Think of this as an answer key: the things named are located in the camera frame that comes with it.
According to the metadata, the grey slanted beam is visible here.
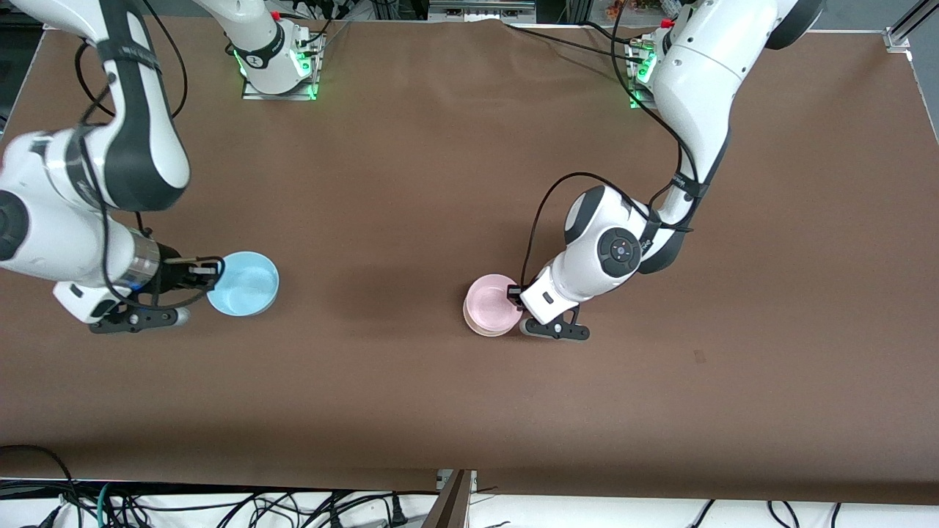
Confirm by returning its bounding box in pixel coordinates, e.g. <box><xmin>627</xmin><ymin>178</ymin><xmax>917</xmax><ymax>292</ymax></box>
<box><xmin>423</xmin><ymin>469</ymin><xmax>478</xmax><ymax>528</ymax></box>

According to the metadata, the long black table cable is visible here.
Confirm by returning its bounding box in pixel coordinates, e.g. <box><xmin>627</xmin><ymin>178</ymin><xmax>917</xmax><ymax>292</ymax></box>
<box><xmin>503</xmin><ymin>21</ymin><xmax>650</xmax><ymax>64</ymax></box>

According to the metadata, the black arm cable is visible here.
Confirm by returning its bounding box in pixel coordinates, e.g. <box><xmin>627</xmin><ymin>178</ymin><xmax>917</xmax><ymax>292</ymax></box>
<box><xmin>522</xmin><ymin>18</ymin><xmax>709</xmax><ymax>291</ymax></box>
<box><xmin>72</xmin><ymin>0</ymin><xmax>226</xmax><ymax>310</ymax></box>

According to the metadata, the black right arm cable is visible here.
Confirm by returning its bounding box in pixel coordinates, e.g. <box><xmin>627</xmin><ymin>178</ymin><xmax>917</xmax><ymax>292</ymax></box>
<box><xmin>72</xmin><ymin>0</ymin><xmax>226</xmax><ymax>310</ymax></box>

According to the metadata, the short black table cable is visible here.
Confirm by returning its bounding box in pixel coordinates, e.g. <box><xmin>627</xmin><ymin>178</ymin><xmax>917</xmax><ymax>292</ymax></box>
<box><xmin>583</xmin><ymin>20</ymin><xmax>636</xmax><ymax>47</ymax></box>

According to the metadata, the aluminium frame profile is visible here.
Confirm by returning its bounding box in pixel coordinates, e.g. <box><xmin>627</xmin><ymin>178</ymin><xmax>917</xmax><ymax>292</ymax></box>
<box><xmin>883</xmin><ymin>0</ymin><xmax>939</xmax><ymax>53</ymax></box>

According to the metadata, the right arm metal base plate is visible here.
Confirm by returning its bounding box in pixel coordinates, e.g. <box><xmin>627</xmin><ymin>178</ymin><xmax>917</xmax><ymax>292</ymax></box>
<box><xmin>241</xmin><ymin>31</ymin><xmax>327</xmax><ymax>102</ymax></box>

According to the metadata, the brown table cover sheet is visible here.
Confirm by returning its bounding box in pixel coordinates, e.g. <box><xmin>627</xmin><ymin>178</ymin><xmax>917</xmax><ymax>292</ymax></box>
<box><xmin>0</xmin><ymin>18</ymin><xmax>939</xmax><ymax>507</ymax></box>

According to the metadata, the light blue bowl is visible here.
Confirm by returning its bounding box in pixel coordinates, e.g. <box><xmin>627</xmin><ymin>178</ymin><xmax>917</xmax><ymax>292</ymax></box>
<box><xmin>206</xmin><ymin>251</ymin><xmax>280</xmax><ymax>318</ymax></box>

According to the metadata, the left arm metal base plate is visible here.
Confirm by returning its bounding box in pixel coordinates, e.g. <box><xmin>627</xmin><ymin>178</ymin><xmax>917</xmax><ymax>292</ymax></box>
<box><xmin>625</xmin><ymin>35</ymin><xmax>665</xmax><ymax>111</ymax></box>

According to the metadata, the grey metal rail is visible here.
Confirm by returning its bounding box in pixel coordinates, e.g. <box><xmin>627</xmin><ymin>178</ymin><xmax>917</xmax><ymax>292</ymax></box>
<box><xmin>428</xmin><ymin>0</ymin><xmax>538</xmax><ymax>22</ymax></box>

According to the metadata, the pink bowl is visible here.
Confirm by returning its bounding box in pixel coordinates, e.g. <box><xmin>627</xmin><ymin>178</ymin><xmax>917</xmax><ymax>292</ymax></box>
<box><xmin>464</xmin><ymin>274</ymin><xmax>523</xmax><ymax>332</ymax></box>

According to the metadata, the thick black looped cable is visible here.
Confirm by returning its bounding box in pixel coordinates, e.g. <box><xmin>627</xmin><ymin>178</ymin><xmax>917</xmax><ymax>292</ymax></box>
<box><xmin>0</xmin><ymin>444</ymin><xmax>83</xmax><ymax>528</ymax></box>

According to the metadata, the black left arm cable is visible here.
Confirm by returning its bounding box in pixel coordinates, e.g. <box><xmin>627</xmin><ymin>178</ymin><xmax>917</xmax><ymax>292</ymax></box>
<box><xmin>522</xmin><ymin>18</ymin><xmax>709</xmax><ymax>291</ymax></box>

